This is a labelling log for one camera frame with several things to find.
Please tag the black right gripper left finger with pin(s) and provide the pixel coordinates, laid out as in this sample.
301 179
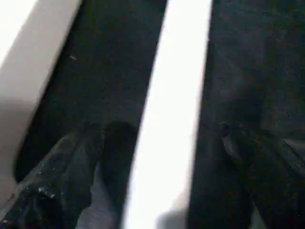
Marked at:
57 181

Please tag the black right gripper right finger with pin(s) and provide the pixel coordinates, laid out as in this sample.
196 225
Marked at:
274 181

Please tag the white plastic table top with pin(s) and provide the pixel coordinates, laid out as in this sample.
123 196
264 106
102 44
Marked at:
23 71

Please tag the white plastic table leg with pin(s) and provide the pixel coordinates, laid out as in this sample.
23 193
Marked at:
171 107

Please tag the black plastic mat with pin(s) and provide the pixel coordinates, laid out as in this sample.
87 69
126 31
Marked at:
107 71

